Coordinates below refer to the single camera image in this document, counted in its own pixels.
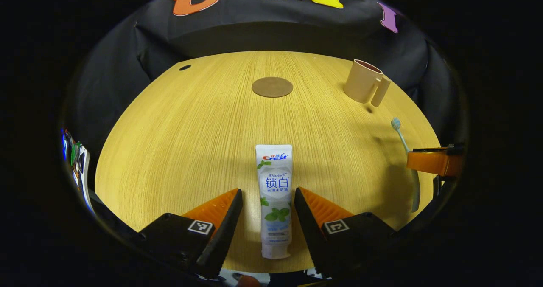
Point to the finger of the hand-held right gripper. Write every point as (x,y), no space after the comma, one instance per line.
(432,161)

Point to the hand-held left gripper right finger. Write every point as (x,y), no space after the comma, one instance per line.
(312,232)

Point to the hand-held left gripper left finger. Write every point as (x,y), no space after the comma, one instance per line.
(222,232)

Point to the pale green toothbrush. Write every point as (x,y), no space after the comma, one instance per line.
(401,138)

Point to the white toothpaste tube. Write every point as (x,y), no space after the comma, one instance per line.
(275,193)

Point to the beige cup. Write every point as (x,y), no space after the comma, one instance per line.
(360,83)

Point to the round brown coaster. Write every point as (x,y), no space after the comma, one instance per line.
(272,87)

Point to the wooden desktop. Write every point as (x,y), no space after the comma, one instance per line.
(191,142)

